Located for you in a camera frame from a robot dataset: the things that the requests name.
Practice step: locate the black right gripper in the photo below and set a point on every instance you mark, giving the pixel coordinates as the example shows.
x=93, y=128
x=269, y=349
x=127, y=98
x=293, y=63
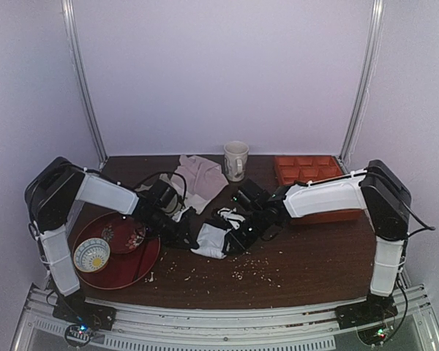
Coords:
x=236, y=238

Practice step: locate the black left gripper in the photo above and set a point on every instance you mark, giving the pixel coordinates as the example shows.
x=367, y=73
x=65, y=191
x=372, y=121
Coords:
x=186, y=234

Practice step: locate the white black boxer briefs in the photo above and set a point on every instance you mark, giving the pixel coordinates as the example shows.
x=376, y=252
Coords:
x=211, y=238

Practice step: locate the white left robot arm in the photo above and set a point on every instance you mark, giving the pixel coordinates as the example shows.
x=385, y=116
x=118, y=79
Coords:
x=51, y=195

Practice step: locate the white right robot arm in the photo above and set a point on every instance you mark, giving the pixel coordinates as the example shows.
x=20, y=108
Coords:
x=374, y=189

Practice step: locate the olive green underwear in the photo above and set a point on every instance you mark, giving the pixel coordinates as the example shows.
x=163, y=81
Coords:
x=177, y=205

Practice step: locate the pink white underwear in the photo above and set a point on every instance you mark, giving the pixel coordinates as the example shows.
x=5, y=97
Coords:
x=204, y=181

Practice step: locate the red floral bowl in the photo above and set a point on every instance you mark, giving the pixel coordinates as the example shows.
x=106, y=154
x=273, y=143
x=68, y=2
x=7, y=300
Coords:
x=123, y=235

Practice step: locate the orange compartment tray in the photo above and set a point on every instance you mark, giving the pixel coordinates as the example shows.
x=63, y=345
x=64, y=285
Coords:
x=290, y=169

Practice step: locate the white ceramic mug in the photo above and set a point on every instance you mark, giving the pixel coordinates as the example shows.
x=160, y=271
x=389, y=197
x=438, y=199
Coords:
x=235, y=157

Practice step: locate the blue white patterned bowl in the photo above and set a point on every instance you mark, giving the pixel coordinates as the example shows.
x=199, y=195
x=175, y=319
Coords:
x=91, y=255

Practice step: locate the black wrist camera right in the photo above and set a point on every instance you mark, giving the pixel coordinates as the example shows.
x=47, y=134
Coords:
x=250, y=196

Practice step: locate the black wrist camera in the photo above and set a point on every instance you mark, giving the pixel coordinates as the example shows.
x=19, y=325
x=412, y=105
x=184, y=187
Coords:
x=250, y=196
x=161, y=194

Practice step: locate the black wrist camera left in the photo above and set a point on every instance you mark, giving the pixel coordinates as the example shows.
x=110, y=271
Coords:
x=161, y=194

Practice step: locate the aluminium front rail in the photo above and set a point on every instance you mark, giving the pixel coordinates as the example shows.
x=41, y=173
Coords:
x=311, y=327

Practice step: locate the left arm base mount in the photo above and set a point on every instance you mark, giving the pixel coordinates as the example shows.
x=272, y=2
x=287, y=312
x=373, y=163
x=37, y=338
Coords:
x=75, y=309

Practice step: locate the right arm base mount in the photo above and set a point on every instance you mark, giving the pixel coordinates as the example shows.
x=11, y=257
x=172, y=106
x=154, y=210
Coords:
x=373, y=309

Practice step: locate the right aluminium frame post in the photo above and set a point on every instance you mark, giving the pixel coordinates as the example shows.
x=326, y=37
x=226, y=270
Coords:
x=362, y=92

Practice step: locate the aluminium frame post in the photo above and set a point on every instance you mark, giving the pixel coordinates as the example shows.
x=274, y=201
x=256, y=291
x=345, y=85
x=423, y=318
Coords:
x=77, y=60
x=362, y=92

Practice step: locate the left aluminium frame post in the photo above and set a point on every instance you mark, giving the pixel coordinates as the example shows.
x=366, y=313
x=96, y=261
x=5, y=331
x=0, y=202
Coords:
x=77, y=60

